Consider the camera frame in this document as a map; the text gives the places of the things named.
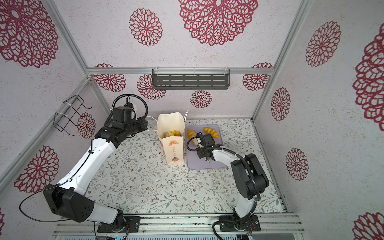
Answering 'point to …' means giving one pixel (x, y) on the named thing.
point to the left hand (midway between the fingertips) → (147, 124)
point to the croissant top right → (213, 132)
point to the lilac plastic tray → (194, 162)
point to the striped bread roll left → (191, 133)
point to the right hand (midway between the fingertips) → (201, 147)
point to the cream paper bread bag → (173, 147)
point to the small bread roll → (169, 134)
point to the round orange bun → (176, 133)
